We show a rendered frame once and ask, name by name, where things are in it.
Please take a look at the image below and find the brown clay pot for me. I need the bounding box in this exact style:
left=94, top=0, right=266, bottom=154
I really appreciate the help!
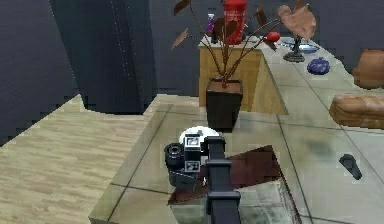
left=351, top=48, right=384, bottom=91

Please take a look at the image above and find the white round plate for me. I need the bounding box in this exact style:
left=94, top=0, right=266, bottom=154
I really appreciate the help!
left=178, top=125, right=221, bottom=145

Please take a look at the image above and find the blue flat plate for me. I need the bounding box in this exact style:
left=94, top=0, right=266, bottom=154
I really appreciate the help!
left=289, top=42, right=320, bottom=54

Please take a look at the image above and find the red round fruit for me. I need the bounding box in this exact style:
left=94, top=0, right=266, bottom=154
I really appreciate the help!
left=266, top=31, right=282, bottom=44

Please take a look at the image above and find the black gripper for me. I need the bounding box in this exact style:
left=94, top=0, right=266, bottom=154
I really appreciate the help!
left=163, top=142, right=206, bottom=193

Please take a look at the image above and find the wooden kitchen counter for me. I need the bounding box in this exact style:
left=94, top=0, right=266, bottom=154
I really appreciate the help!
left=198, top=35, right=290, bottom=116

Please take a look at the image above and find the purple spray bottle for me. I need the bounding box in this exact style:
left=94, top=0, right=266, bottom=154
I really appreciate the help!
left=205, top=13, right=217, bottom=38

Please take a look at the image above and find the dark grey refrigerator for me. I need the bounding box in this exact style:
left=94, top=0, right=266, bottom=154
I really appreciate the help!
left=49, top=0, right=158, bottom=116

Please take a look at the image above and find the black statuette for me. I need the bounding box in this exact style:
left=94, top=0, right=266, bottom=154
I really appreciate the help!
left=282, top=35, right=306, bottom=64

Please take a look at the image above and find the red cylinder canister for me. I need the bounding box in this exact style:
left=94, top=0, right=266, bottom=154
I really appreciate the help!
left=223, top=0, right=249, bottom=46

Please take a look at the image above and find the black remote control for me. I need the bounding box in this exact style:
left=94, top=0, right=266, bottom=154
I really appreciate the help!
left=338, top=153, right=364, bottom=181

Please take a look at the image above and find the brown house plant black pot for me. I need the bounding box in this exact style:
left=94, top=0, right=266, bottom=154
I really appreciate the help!
left=170, top=0, right=318, bottom=134

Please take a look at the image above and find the blue round vessel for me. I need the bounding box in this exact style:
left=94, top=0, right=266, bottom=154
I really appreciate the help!
left=306, top=56, right=331, bottom=76

